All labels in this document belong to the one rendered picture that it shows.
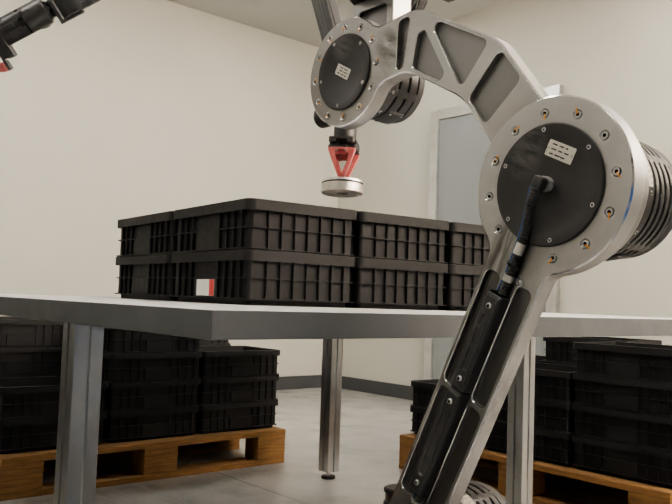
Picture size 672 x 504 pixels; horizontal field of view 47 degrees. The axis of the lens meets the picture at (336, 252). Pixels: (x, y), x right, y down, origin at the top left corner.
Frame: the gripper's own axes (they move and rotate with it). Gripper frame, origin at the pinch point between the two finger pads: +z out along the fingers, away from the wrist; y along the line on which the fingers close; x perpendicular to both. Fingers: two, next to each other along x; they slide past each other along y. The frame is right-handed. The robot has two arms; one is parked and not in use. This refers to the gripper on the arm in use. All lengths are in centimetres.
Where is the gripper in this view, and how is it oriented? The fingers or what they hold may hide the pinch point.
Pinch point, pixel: (342, 177)
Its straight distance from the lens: 194.9
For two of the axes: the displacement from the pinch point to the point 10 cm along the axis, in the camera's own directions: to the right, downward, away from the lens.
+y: -1.5, -1.3, -9.8
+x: 9.9, 0.4, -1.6
